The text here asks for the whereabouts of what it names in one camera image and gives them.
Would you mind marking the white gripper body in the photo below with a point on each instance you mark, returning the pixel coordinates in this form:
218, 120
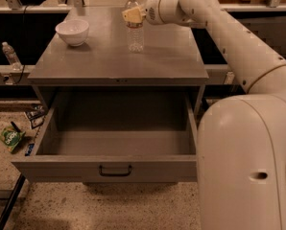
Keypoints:
152, 13

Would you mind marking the grey open top drawer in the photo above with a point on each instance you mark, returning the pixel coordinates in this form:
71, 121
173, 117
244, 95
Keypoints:
154, 132

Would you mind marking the black marker pen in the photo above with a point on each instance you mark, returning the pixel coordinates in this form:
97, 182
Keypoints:
16, 128

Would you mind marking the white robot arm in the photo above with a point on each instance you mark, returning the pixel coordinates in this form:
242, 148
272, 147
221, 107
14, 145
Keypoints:
241, 140

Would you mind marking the clear plastic water bottle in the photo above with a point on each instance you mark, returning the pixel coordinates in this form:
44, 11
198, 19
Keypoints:
135, 32

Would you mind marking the white ceramic bowl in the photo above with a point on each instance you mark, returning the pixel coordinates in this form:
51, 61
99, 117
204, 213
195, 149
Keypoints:
73, 32

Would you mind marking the dark crumpled wrapper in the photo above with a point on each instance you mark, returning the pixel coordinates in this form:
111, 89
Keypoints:
35, 116

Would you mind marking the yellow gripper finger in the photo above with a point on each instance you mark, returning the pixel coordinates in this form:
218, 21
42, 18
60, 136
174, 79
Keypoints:
134, 15

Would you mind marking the grey metal cabinet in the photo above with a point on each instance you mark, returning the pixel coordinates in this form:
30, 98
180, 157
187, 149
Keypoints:
170, 57

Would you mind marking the green snack packet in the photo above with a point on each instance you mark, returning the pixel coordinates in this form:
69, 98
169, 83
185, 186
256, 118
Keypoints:
11, 138

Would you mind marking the black drawer handle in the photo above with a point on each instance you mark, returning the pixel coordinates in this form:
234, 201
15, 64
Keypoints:
115, 172

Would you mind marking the small blue packet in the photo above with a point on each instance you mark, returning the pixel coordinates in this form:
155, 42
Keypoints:
29, 149

